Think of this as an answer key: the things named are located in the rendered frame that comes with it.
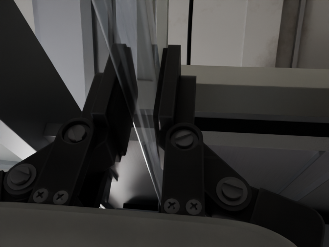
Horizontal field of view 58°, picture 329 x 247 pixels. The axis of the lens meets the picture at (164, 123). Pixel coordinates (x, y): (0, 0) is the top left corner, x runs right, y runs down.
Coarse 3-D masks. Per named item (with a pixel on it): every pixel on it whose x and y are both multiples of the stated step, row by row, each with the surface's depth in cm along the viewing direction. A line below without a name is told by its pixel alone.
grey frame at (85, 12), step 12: (84, 0) 40; (84, 12) 40; (84, 24) 41; (96, 24) 42; (84, 36) 41; (96, 36) 42; (84, 48) 42; (96, 48) 43; (84, 60) 42; (96, 60) 43; (84, 72) 43; (96, 72) 44
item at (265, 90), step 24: (168, 0) 79; (192, 0) 84; (192, 72) 69; (216, 72) 70; (240, 72) 71; (264, 72) 72; (288, 72) 73; (312, 72) 74; (216, 96) 55; (240, 96) 54; (264, 96) 54; (288, 96) 53; (312, 96) 53
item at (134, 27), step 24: (96, 0) 8; (120, 0) 7; (144, 0) 7; (120, 24) 8; (144, 24) 8; (120, 48) 9; (144, 48) 9; (120, 72) 10; (144, 72) 10; (144, 96) 11; (144, 120) 13; (144, 144) 15
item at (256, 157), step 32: (224, 128) 26; (256, 128) 25; (288, 128) 25; (320, 128) 24; (128, 160) 23; (224, 160) 21; (256, 160) 21; (288, 160) 20; (320, 160) 20; (128, 192) 32; (288, 192) 26; (320, 192) 26
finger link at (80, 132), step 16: (64, 128) 10; (80, 128) 10; (64, 144) 10; (80, 144) 10; (48, 160) 9; (64, 160) 9; (80, 160) 9; (48, 176) 9; (64, 176) 9; (80, 176) 9; (96, 176) 11; (32, 192) 9; (48, 192) 9; (64, 192) 8; (80, 192) 11; (96, 192) 11
